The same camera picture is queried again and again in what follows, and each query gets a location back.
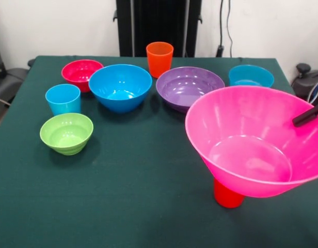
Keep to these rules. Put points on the large blue bowl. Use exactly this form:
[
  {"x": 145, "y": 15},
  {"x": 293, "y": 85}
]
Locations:
[{"x": 117, "y": 85}]

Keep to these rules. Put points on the large pink bowl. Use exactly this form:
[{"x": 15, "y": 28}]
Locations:
[{"x": 241, "y": 116}]

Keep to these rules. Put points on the purple bowl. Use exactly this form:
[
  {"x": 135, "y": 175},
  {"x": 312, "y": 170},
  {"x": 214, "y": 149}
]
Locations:
[{"x": 179, "y": 85}]

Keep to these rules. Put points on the orange cup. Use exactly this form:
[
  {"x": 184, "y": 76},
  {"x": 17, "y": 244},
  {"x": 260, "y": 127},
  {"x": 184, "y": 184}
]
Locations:
[{"x": 159, "y": 62}]

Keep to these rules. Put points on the blue cup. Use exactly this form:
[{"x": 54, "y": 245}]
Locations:
[{"x": 63, "y": 100}]

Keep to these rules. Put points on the black equipment base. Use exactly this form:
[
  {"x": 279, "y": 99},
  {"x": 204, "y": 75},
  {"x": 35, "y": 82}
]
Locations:
[
  {"x": 303, "y": 77},
  {"x": 12, "y": 77}
]

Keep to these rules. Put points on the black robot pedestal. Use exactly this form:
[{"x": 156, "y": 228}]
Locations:
[{"x": 153, "y": 20}]

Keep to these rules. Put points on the small blue bowl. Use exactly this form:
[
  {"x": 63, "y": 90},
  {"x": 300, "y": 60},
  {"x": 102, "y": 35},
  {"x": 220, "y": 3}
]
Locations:
[{"x": 249, "y": 75}]

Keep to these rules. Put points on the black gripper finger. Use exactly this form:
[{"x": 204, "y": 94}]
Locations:
[{"x": 307, "y": 116}]

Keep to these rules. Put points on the red cup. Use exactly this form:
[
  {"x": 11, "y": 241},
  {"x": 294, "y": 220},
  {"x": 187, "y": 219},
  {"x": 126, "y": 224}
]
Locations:
[{"x": 226, "y": 199}]

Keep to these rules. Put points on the dark green tablecloth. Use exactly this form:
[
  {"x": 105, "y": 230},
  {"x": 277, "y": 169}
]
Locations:
[{"x": 97, "y": 206}]

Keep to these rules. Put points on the small pinkish red bowl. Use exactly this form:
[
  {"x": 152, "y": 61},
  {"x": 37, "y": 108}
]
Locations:
[{"x": 79, "y": 71}]

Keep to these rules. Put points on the small green bowl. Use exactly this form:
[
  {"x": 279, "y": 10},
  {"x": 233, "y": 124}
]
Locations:
[{"x": 66, "y": 134}]

